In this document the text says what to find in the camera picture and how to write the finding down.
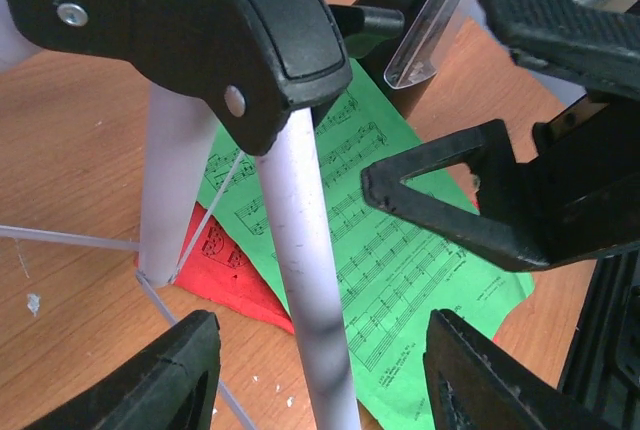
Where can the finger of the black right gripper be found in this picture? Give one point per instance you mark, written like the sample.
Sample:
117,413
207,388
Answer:
572,40

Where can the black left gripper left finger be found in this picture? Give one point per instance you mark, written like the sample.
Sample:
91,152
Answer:
169,384

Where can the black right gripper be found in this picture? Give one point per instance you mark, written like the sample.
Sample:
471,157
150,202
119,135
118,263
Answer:
577,199

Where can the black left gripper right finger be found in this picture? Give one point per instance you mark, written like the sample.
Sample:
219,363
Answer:
473,384

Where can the green sheet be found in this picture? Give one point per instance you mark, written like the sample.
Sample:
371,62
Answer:
392,274

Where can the clear plastic metronome cover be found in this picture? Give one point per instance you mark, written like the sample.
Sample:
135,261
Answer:
423,48

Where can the red music sheet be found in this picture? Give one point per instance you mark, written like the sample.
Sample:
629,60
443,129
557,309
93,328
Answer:
219,271

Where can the black metronome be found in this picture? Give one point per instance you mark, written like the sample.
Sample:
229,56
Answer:
372,31

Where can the white music stand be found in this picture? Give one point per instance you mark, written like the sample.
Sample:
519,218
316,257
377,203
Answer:
259,69

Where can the black aluminium frame rail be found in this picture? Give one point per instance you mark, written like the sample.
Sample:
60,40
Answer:
601,371

